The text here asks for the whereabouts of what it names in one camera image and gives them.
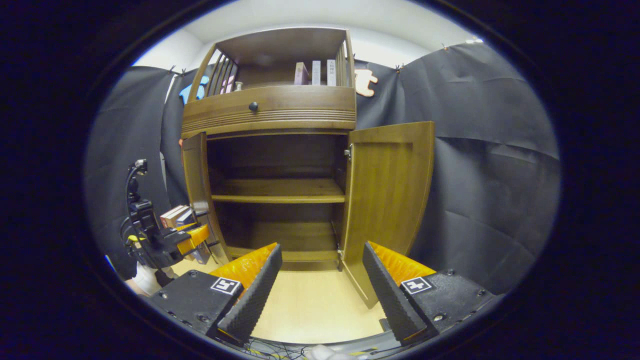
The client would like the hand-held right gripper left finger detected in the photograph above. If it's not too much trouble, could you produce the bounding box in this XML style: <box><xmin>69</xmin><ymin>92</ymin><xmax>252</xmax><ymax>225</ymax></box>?
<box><xmin>150</xmin><ymin>242</ymin><xmax>284</xmax><ymax>347</ymax></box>

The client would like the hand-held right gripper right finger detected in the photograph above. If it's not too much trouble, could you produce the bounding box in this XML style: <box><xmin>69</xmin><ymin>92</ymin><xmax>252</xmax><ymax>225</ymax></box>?
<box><xmin>362</xmin><ymin>241</ymin><xmax>497</xmax><ymax>347</ymax></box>

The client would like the wooden cabinet door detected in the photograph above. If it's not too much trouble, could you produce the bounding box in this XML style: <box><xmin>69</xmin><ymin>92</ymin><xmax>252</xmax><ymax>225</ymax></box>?
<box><xmin>181</xmin><ymin>131</ymin><xmax>231</xmax><ymax>266</ymax></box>
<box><xmin>340</xmin><ymin>121</ymin><xmax>436</xmax><ymax>309</ymax></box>

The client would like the wooden double-door shoe cabinet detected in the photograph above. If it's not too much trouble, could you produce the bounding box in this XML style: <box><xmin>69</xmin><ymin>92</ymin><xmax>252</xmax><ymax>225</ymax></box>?
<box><xmin>180</xmin><ymin>27</ymin><xmax>436</xmax><ymax>309</ymax></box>

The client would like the wooden inner cabinet shelf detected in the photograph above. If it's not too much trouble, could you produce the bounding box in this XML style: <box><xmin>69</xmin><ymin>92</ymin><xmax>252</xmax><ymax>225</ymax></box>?
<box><xmin>211</xmin><ymin>178</ymin><xmax>347</xmax><ymax>204</ymax></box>

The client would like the blue cover book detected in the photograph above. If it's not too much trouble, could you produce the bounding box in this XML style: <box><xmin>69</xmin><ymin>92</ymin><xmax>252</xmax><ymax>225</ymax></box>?
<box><xmin>176</xmin><ymin>209</ymin><xmax>213</xmax><ymax>265</ymax></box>

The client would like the red cover book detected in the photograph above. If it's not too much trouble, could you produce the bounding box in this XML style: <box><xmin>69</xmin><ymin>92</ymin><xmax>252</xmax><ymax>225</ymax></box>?
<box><xmin>159</xmin><ymin>205</ymin><xmax>187</xmax><ymax>229</ymax></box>

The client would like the black backdrop cloth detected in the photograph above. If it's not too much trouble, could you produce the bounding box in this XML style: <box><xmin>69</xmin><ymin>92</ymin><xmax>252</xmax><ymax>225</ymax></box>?
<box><xmin>85</xmin><ymin>42</ymin><xmax>561</xmax><ymax>296</ymax></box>

